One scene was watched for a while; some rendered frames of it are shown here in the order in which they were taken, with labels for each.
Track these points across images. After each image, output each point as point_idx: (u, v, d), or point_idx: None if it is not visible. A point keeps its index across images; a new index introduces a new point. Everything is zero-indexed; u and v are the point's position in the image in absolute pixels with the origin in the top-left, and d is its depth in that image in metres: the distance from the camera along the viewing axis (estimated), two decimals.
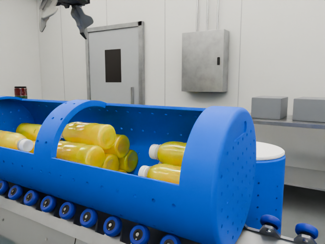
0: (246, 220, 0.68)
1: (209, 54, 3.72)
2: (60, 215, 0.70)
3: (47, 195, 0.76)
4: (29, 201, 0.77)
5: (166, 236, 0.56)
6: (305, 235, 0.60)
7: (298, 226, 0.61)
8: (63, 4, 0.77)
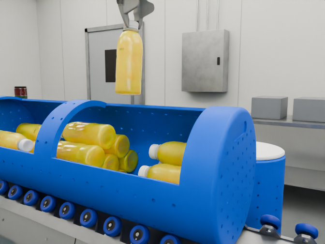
0: (246, 220, 0.68)
1: (209, 54, 3.72)
2: (60, 215, 0.70)
3: (47, 195, 0.76)
4: (29, 201, 0.77)
5: (166, 236, 0.56)
6: (305, 235, 0.60)
7: (298, 226, 0.61)
8: None
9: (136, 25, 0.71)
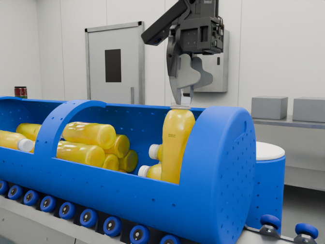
0: (246, 220, 0.68)
1: (209, 54, 3.72)
2: (60, 215, 0.70)
3: (47, 195, 0.76)
4: (29, 201, 0.77)
5: (166, 236, 0.56)
6: (305, 235, 0.60)
7: (298, 226, 0.61)
8: (184, 52, 0.54)
9: (189, 101, 0.55)
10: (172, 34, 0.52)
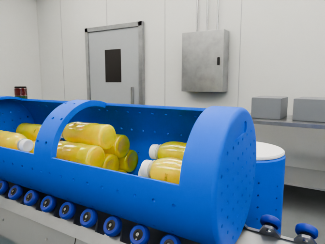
0: (246, 220, 0.68)
1: (209, 54, 3.72)
2: (60, 215, 0.70)
3: (47, 195, 0.76)
4: (29, 201, 0.77)
5: (166, 236, 0.56)
6: (305, 235, 0.60)
7: (298, 226, 0.61)
8: None
9: (148, 160, 0.62)
10: None
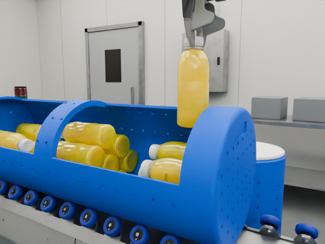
0: (246, 220, 0.68)
1: (209, 54, 3.72)
2: (60, 215, 0.70)
3: (47, 195, 0.76)
4: (29, 201, 0.77)
5: (166, 236, 0.56)
6: (305, 235, 0.60)
7: (298, 226, 0.61)
8: None
9: (148, 160, 0.62)
10: None
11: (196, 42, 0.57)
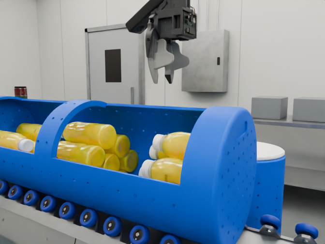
0: None
1: (209, 54, 3.72)
2: (60, 215, 0.70)
3: (48, 195, 0.76)
4: (28, 201, 0.77)
5: (167, 236, 0.56)
6: (305, 235, 0.60)
7: (298, 226, 0.61)
8: (162, 38, 0.62)
9: (149, 160, 0.62)
10: (151, 22, 0.60)
11: (158, 139, 0.64)
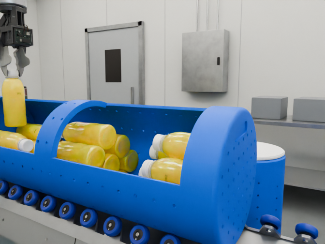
0: None
1: (209, 54, 3.72)
2: (60, 215, 0.70)
3: (48, 195, 0.76)
4: (28, 201, 0.77)
5: (167, 236, 0.56)
6: (305, 235, 0.60)
7: (298, 226, 0.61)
8: (10, 45, 0.92)
9: (149, 160, 0.62)
10: None
11: (158, 139, 0.64)
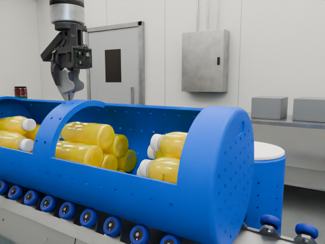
0: (246, 219, 0.68)
1: (209, 54, 3.72)
2: (61, 216, 0.70)
3: (46, 195, 0.76)
4: (30, 200, 0.77)
5: (165, 236, 0.56)
6: (305, 235, 0.60)
7: (298, 226, 0.61)
8: None
9: (147, 160, 0.62)
10: (54, 55, 0.78)
11: (155, 138, 0.64)
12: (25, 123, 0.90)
